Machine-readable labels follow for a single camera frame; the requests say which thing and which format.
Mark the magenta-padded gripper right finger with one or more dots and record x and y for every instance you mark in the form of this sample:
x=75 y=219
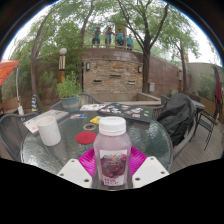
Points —
x=150 y=171

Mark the white sticker sheet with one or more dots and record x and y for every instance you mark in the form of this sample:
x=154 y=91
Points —
x=91 y=107

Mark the white ceramic mug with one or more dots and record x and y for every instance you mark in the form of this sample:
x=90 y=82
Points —
x=49 y=131

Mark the black metal folding chair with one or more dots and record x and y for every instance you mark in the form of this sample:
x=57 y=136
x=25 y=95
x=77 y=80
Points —
x=208 y=123

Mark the blue yellow striped bollard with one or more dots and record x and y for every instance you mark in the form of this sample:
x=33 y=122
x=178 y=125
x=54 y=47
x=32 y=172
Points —
x=34 y=104

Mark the white canopy leg weight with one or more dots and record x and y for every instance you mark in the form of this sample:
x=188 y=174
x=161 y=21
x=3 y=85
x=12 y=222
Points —
x=21 y=110

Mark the green plant in teal pot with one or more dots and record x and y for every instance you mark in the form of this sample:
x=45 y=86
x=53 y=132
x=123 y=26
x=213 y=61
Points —
x=69 y=88

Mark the wooden lamp post white globe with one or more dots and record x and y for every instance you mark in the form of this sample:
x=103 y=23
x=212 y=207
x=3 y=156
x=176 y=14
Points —
x=62 y=66

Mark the closed maroon umbrella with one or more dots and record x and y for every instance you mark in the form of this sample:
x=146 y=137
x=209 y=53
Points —
x=218 y=86

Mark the flat round red coaster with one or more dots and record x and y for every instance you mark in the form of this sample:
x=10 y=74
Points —
x=85 y=137

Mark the pink juice bottle white cap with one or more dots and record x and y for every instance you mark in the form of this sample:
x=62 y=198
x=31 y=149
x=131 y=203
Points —
x=112 y=150

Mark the black laptop with stickers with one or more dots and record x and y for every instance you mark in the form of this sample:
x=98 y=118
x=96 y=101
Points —
x=126 y=113

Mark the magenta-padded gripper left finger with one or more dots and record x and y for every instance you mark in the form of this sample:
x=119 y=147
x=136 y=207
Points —
x=75 y=173

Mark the orange canopy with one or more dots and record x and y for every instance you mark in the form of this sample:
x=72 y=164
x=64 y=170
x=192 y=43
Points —
x=7 y=70

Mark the yellow card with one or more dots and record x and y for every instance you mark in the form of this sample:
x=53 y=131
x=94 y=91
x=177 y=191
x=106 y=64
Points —
x=95 y=120

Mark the person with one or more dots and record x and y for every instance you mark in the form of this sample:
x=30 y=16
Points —
x=130 y=41
x=96 y=36
x=108 y=36
x=120 y=37

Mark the silver laptop with stickers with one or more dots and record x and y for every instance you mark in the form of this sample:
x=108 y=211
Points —
x=43 y=119

